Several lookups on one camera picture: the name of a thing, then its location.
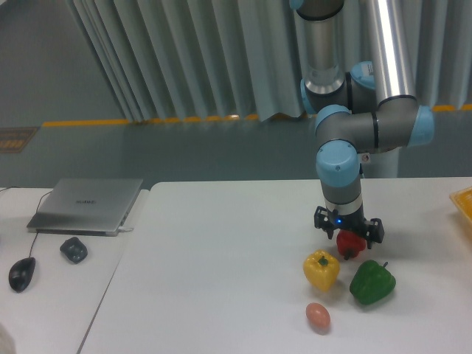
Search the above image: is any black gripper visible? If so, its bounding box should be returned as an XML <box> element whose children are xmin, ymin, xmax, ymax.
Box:
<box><xmin>313</xmin><ymin>206</ymin><xmax>385</xmax><ymax>249</ymax></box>

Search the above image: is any red bell pepper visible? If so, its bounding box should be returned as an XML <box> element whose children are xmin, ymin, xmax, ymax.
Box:
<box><xmin>336</xmin><ymin>230</ymin><xmax>367</xmax><ymax>260</ymax></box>

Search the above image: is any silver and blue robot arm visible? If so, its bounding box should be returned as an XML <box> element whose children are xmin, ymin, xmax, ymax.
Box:
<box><xmin>290</xmin><ymin>1</ymin><xmax>434</xmax><ymax>245</ymax></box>

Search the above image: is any yellow basket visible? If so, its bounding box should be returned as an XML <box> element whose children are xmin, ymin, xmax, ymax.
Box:
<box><xmin>449</xmin><ymin>187</ymin><xmax>472</xmax><ymax>223</ymax></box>

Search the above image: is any yellow bell pepper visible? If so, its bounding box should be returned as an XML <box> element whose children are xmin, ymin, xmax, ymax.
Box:
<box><xmin>302</xmin><ymin>249</ymin><xmax>340</xmax><ymax>292</ymax></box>

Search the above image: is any green bell pepper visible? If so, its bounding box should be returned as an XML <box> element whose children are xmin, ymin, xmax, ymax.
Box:
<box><xmin>350</xmin><ymin>260</ymin><xmax>396</xmax><ymax>305</ymax></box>

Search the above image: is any brown egg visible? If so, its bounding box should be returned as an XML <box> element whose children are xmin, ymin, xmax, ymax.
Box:
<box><xmin>305</xmin><ymin>302</ymin><xmax>331</xmax><ymax>330</ymax></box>

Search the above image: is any grey pleated curtain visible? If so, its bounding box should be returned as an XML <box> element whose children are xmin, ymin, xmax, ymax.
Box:
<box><xmin>69</xmin><ymin>1</ymin><xmax>471</xmax><ymax>122</ymax></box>

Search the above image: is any silver closed laptop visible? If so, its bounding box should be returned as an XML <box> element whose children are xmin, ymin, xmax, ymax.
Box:
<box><xmin>27</xmin><ymin>178</ymin><xmax>143</xmax><ymax>236</ymax></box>

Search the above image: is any black power adapter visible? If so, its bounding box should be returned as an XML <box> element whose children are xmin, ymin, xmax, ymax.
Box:
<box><xmin>60</xmin><ymin>237</ymin><xmax>89</xmax><ymax>264</ymax></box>

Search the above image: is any black computer mouse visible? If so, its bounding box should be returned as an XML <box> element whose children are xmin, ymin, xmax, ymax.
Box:
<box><xmin>8</xmin><ymin>257</ymin><xmax>36</xmax><ymax>293</ymax></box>

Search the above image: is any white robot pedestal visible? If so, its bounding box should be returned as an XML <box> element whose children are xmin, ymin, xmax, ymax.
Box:
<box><xmin>358</xmin><ymin>147</ymin><xmax>400</xmax><ymax>178</ymax></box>

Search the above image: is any black mouse cable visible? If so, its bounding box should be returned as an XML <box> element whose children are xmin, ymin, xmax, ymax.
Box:
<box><xmin>0</xmin><ymin>186</ymin><xmax>55</xmax><ymax>260</ymax></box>

